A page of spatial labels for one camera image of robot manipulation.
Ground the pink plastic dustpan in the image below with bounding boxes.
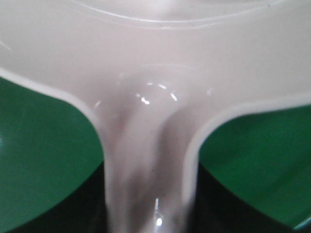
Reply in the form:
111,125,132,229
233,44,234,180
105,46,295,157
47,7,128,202
0,0,311,233

